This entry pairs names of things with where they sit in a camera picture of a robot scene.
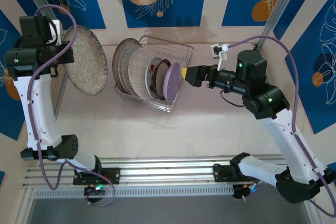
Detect large speckled stoneware plate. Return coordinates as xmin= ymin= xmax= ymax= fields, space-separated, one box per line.
xmin=62 ymin=24 xmax=108 ymax=96
xmin=112 ymin=37 xmax=141 ymax=92

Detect black brown rimmed plate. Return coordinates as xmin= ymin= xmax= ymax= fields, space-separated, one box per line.
xmin=153 ymin=59 xmax=172 ymax=101

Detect white blue grid plate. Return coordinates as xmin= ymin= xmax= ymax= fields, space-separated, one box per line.
xmin=128 ymin=47 xmax=158 ymax=100

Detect purple plate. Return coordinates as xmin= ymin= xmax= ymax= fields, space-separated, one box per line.
xmin=162 ymin=62 xmax=183 ymax=103

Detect watermelon print plate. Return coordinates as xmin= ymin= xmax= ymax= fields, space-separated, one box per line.
xmin=145 ymin=57 xmax=165 ymax=100

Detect small controller board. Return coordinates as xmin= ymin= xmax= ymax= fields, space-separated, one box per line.
xmin=232 ymin=182 xmax=260 ymax=202
xmin=83 ymin=184 xmax=106 ymax=204

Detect silver wire dish rack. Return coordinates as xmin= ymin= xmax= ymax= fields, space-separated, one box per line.
xmin=113 ymin=34 xmax=195 ymax=113

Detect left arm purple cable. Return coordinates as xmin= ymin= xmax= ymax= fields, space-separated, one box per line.
xmin=27 ymin=5 xmax=116 ymax=206

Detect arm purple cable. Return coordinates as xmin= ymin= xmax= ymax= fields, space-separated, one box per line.
xmin=227 ymin=35 xmax=336 ymax=218
xmin=27 ymin=5 xmax=116 ymax=206

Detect thin black cable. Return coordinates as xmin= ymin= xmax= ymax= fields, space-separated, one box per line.
xmin=219 ymin=89 xmax=246 ymax=108

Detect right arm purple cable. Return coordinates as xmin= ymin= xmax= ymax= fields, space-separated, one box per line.
xmin=227 ymin=35 xmax=336 ymax=218

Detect aluminium base rail bed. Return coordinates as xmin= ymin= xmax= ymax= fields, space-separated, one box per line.
xmin=22 ymin=155 xmax=313 ymax=190

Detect white slotted cable duct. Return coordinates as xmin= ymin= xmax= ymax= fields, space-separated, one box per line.
xmin=33 ymin=185 xmax=235 ymax=199

